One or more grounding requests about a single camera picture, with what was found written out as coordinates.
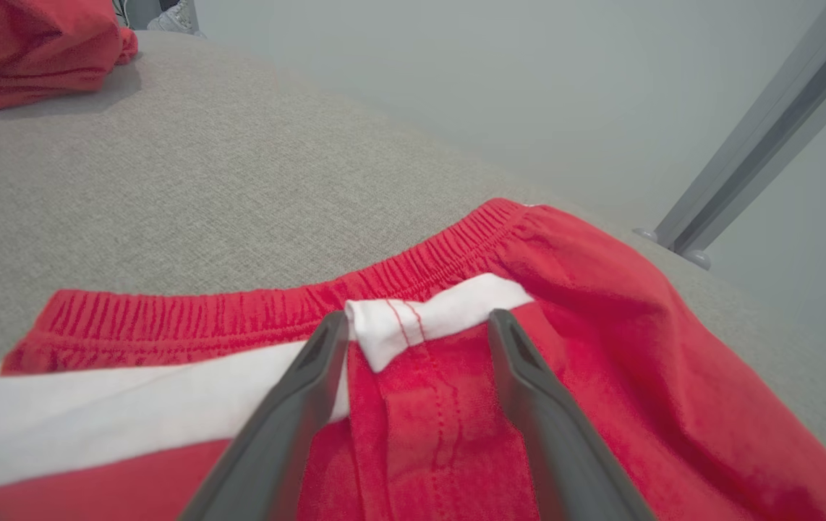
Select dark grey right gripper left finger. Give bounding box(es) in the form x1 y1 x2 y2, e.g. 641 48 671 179
178 311 350 521

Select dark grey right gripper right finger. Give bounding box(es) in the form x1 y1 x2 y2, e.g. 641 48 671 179
487 309 656 521

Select red shorts with white stripe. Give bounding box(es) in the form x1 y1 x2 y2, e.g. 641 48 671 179
0 197 826 521

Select red white basketball jersey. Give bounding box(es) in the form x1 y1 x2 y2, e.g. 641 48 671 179
0 0 139 117

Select white sneaker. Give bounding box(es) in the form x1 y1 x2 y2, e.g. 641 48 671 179
147 0 203 37

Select grey metal partition post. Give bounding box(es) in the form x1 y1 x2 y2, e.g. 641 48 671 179
634 0 826 271

